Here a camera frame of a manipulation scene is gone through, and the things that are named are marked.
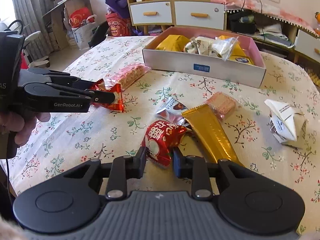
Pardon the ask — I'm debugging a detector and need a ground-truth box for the red snack packet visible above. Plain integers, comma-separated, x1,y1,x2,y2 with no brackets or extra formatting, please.
141,120,188,169
89,78,125,113

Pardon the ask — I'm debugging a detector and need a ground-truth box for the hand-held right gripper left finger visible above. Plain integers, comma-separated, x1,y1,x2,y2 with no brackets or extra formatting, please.
62,146,148,201

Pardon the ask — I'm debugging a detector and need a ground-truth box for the clear pink wafer packet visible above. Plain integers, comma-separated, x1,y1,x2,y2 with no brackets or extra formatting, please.
203,92,243,121

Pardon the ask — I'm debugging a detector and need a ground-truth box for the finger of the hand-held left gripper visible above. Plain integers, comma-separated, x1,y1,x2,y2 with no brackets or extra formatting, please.
57,84,116,105
26,67,97,92

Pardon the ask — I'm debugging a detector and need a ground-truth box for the white triangular nut packet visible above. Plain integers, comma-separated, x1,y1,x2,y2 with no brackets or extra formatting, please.
264,99,308,149

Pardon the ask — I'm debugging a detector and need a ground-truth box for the pink label rice cracker packet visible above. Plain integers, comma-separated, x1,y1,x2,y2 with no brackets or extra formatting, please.
103,63,152,91

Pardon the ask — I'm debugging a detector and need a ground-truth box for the white drawer with round sticker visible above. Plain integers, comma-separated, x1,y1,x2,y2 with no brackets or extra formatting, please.
174,1,225,31

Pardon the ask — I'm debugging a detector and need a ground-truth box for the red gift bag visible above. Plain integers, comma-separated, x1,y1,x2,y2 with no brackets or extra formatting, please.
105,12,133,38

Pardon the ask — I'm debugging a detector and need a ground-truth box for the white stool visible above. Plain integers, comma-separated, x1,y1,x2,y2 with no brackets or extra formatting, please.
23,30,51,62

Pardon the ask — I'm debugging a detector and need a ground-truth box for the black cable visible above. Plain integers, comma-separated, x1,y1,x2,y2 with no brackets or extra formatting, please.
4,155,18,201

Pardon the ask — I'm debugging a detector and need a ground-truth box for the clear white rice cracker packet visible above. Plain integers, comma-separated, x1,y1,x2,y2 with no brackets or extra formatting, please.
211,36,239,61

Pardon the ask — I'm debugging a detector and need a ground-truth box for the large yellow snack packet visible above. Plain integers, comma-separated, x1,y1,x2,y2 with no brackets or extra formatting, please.
155,34,191,53

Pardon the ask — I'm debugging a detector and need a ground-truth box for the long gold snack packet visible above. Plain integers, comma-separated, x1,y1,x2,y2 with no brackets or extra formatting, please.
181,103,246,168

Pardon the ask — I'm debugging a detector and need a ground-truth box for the black flat bag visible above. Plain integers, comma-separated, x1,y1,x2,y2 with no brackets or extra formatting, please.
88,21,109,49

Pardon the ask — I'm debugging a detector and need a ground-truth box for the small silver snack packet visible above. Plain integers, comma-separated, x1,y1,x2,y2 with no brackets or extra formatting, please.
155,96,192,131

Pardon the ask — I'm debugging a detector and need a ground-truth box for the purple hat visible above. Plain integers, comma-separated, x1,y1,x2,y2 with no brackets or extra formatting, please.
105,0,131,18

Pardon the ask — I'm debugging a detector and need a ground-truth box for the pile of papers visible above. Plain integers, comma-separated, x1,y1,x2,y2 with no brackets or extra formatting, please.
256,23,296,47

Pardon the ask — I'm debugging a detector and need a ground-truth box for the grey curtain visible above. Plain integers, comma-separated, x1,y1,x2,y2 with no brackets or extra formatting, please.
9,0,54,56

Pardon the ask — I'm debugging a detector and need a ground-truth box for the pink lace cloth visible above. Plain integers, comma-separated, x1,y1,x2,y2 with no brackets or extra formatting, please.
209,0,316,34

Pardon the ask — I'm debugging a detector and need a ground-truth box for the yellow packet with blue label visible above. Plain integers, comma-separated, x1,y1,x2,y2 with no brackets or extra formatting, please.
228,55,256,66

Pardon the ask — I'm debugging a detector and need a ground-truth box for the black pouch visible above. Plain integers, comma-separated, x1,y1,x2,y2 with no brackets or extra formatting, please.
228,10,257,34

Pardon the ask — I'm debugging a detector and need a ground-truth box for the person's left hand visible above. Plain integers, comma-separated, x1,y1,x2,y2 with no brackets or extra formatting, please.
0,110,51,153

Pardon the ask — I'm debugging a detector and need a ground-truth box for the pink cardboard box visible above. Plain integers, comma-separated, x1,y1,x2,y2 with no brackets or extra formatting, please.
142,26,267,89

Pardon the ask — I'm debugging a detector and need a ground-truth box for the wooden bookshelf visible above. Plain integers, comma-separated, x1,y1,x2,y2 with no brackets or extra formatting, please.
42,0,88,53

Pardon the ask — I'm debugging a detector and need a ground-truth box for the white drawer with wooden handle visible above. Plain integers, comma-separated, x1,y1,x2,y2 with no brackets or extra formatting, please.
129,1,173,26

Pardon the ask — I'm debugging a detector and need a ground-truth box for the plain yellow snack packet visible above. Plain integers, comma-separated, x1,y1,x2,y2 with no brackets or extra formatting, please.
218,35,251,57

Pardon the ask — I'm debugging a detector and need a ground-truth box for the white and red shopping bag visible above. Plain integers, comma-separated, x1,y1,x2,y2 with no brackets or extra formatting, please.
63,7,98,51

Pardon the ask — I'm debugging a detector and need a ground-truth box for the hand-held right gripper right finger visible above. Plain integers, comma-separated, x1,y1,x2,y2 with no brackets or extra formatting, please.
172,147,253,201

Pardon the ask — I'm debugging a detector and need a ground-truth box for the wide white cabinet drawer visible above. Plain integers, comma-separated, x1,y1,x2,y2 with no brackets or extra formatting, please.
295,29,320,56

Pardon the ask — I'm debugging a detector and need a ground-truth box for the person's beige fuzzy clothing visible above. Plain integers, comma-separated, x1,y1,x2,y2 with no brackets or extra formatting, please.
0,215,19,240

